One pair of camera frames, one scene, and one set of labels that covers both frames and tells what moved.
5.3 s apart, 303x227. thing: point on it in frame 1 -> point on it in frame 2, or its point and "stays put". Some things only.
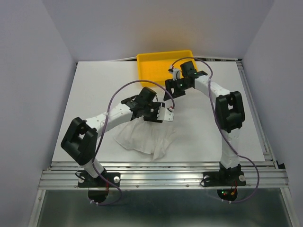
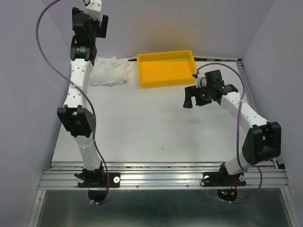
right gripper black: x=170 y=83 -> x=191 y=91
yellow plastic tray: x=153 y=67 stays put
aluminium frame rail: x=260 y=175 stays put
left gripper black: x=154 y=118 -> x=102 y=31
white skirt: x=147 y=136 -> x=108 y=71
